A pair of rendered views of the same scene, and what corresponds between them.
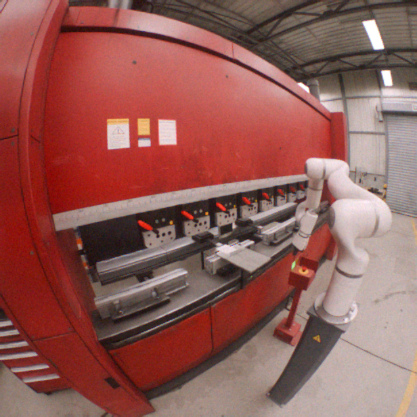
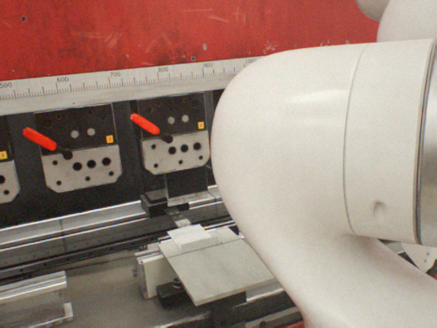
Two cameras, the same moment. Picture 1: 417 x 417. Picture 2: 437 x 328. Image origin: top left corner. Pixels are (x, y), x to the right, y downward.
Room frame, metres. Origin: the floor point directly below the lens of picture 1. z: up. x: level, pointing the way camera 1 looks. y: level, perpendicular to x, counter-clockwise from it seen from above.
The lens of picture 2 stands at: (0.13, -0.43, 1.43)
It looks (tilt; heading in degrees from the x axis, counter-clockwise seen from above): 16 degrees down; 17
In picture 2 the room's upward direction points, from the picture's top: 5 degrees counter-clockwise
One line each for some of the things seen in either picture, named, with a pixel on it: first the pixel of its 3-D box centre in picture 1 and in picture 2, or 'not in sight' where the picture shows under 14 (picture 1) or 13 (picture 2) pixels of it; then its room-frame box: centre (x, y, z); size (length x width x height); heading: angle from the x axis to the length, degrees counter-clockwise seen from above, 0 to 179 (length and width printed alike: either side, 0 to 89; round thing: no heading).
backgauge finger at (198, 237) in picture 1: (208, 239); (171, 208); (1.15, 0.01, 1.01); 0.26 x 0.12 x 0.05; 37
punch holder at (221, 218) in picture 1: (222, 208); (170, 131); (1.01, -0.08, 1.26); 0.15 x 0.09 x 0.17; 127
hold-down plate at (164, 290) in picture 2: (236, 264); (218, 279); (1.00, -0.16, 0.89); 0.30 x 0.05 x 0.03; 127
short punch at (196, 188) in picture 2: (225, 229); (186, 183); (1.02, -0.10, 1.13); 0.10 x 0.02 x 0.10; 127
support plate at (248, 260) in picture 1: (243, 256); (214, 259); (0.90, -0.19, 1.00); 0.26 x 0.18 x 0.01; 37
